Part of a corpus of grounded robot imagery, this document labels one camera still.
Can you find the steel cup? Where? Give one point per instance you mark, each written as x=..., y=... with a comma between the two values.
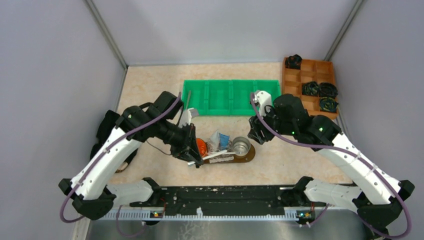
x=240, y=146

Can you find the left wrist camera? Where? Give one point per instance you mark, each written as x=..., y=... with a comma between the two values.
x=186, y=117

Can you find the rolled dark sock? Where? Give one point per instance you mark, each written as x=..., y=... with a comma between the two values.
x=327, y=90
x=328, y=104
x=310, y=89
x=293, y=62

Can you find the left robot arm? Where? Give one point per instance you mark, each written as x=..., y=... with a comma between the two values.
x=166, y=119

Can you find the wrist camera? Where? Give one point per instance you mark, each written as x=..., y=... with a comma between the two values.
x=186, y=117
x=262, y=99

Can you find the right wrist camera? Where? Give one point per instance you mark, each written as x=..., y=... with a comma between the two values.
x=262, y=99

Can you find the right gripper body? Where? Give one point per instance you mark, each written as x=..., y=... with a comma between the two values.
x=259, y=129

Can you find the green divided plastic bin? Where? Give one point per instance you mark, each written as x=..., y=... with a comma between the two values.
x=226, y=97

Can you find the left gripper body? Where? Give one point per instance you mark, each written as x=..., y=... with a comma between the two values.
x=188, y=142

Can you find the blue toothpaste tube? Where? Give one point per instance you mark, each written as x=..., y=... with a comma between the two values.
x=224, y=140

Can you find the clear glass cup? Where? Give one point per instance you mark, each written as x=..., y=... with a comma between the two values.
x=222, y=158

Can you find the brown oval wooden tray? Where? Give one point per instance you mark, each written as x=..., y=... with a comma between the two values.
x=241, y=159

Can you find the wooden compartment box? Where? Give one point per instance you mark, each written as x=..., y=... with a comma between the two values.
x=311, y=70

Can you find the orange mug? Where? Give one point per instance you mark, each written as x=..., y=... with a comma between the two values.
x=202, y=147

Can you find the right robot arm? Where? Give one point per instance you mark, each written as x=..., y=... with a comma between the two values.
x=377, y=198

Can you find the white toothpaste tube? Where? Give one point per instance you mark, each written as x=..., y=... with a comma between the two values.
x=214, y=140

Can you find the grey toothbrush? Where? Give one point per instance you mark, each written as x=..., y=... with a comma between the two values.
x=187, y=100

